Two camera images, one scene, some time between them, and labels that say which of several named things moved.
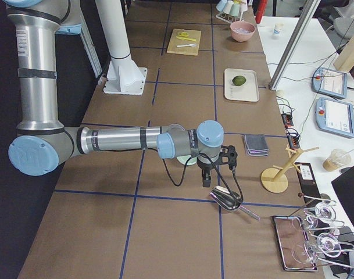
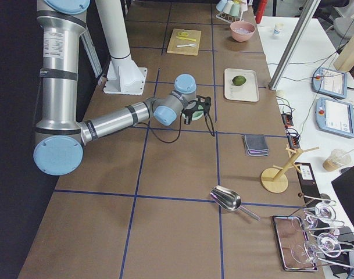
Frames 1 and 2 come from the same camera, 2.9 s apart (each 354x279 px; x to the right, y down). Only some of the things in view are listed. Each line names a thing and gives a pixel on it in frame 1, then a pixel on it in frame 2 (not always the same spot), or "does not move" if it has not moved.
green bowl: [183, 159] -> [197, 114]
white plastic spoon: [190, 45] does not move
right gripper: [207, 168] -> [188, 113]
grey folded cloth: [256, 145] does not move
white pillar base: [124, 76] does not move
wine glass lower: [325, 243] does not move
